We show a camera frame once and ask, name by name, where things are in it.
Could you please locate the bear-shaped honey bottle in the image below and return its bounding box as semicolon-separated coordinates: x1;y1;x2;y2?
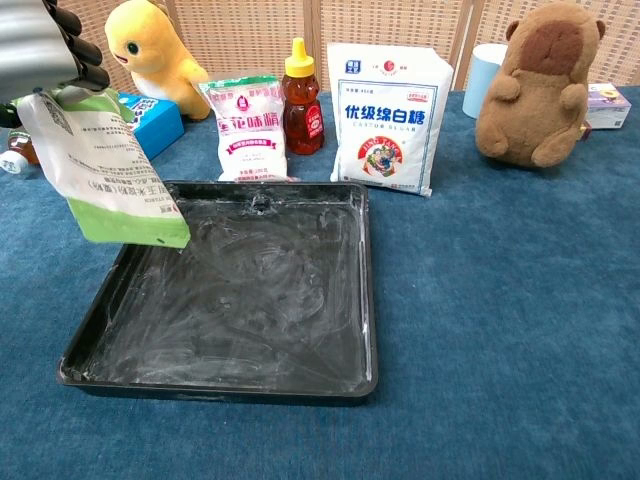
281;37;325;156

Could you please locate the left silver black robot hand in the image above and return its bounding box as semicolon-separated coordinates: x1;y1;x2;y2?
0;0;111;129

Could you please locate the green white snack bag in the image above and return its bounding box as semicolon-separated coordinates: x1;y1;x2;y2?
14;87;192;250

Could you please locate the white pink seasoning bag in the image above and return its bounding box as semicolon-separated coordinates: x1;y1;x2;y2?
198;74;301;183

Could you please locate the brown tea bottle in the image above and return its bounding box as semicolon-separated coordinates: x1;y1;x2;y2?
0;128;41;175

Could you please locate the black baking tray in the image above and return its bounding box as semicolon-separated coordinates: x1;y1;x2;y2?
57;180;380;401

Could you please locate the purple white small carton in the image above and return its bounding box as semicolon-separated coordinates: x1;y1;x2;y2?
584;83;633;132

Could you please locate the yellow plush toy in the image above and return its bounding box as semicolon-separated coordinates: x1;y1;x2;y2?
103;0;211;122

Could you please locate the blue table cloth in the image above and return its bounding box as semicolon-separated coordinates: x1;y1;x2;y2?
0;87;640;480

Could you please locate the brown capybara plush toy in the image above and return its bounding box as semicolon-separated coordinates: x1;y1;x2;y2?
474;1;607;171

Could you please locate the blue cookie box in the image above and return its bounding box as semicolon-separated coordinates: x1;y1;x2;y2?
117;92;185;161

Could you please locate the light blue cup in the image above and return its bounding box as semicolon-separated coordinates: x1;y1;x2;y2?
462;43;509;120

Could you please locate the woven wooden folding screen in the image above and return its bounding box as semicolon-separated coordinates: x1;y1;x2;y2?
0;0;640;95

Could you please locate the white sugar bag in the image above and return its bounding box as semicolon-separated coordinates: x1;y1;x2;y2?
327;42;455;199

